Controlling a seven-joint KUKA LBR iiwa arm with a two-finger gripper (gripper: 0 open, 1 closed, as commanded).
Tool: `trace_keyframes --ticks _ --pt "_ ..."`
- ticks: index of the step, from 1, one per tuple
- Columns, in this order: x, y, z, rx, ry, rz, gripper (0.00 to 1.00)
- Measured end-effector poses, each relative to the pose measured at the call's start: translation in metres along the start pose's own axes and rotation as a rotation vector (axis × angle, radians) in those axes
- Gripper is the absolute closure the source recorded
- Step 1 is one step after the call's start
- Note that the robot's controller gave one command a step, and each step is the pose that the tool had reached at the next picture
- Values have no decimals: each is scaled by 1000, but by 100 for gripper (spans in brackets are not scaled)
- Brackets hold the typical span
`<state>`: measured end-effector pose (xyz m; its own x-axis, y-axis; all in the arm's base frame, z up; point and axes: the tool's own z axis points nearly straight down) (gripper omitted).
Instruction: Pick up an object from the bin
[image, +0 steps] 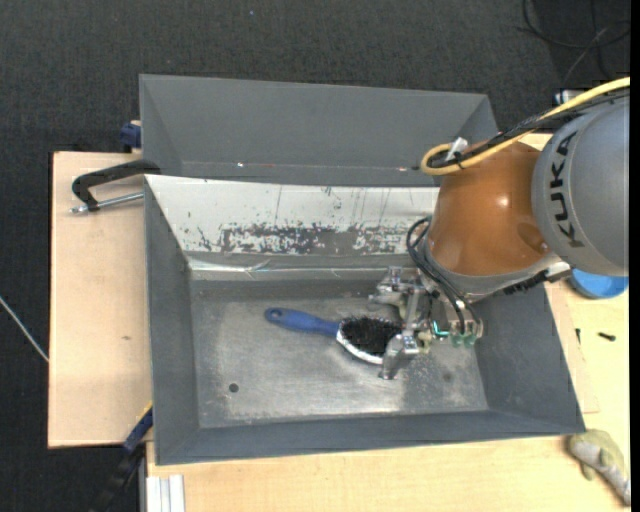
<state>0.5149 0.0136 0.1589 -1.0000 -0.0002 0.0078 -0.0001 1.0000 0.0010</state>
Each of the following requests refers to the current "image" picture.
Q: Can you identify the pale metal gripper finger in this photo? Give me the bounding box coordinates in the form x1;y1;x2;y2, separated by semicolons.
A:
378;333;421;381

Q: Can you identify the grey metal bin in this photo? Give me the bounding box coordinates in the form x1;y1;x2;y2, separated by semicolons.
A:
138;73;587;467

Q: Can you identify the blue tape roll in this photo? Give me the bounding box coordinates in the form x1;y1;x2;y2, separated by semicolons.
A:
569;267;630;301

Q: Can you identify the pale grey work glove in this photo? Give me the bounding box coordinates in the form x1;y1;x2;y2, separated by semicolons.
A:
567;428;631;507

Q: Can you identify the blue handled hairbrush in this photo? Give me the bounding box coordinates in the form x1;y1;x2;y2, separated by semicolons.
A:
263;306;404;367

